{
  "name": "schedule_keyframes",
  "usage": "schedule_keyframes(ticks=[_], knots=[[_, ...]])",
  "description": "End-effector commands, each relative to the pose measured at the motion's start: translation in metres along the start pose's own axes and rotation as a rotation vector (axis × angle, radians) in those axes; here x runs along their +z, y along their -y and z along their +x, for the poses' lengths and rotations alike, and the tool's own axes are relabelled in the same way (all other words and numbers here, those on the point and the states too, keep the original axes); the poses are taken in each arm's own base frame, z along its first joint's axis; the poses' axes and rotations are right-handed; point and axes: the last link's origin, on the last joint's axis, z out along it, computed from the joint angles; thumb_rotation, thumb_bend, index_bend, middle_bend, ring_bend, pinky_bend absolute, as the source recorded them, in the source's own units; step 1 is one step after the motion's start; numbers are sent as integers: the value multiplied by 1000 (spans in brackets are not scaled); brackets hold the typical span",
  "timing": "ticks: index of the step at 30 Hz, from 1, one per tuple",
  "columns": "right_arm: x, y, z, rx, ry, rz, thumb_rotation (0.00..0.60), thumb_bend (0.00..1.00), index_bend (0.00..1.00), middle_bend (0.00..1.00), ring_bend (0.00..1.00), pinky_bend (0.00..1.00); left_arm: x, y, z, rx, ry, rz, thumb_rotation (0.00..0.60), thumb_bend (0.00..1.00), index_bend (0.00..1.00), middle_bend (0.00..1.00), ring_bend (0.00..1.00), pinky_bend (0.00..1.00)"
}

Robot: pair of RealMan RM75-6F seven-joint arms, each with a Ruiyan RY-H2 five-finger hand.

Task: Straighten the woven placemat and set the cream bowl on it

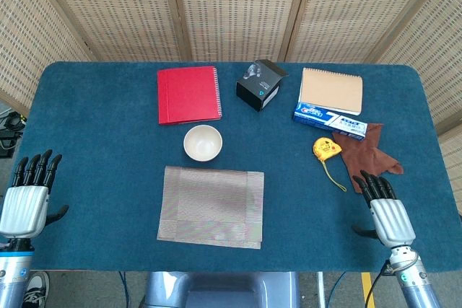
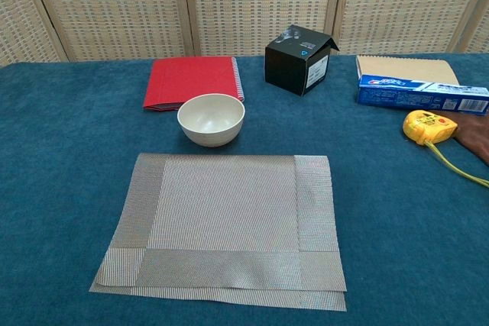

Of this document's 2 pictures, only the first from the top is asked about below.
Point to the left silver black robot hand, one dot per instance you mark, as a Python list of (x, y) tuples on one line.
[(25, 210)]

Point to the grey woven placemat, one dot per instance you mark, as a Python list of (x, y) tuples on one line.
[(213, 207)]

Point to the yellow floor tape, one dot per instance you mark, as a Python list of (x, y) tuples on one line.
[(367, 290)]

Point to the blue toothpaste box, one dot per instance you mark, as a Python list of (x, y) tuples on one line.
[(325, 118)]

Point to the woven bamboo folding screen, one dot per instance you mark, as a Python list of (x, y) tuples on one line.
[(234, 8)]

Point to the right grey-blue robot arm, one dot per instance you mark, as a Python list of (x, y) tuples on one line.
[(415, 286)]

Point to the white table leg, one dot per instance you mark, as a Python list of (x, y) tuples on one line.
[(320, 290)]

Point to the yellow tape measure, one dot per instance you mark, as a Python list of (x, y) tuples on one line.
[(325, 147)]

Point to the red spiral notebook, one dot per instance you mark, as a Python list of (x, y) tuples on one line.
[(187, 95)]

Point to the brown cloth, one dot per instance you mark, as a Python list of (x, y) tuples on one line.
[(361, 156)]

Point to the black cardboard product box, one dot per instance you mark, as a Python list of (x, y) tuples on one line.
[(254, 89)]

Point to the tan kraft spiral notebook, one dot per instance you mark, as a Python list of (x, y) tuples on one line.
[(332, 88)]

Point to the black floor equipment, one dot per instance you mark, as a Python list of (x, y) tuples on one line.
[(12, 122)]

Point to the blue felt table cover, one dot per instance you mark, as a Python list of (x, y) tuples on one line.
[(108, 178)]

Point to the grey-blue robot torso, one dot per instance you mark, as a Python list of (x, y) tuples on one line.
[(223, 290)]

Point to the black white sneaker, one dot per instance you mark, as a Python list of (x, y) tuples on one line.
[(36, 290)]

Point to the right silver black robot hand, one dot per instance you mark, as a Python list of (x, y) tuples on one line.
[(393, 221)]

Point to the white ceramic bowl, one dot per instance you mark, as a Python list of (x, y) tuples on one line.
[(203, 142)]

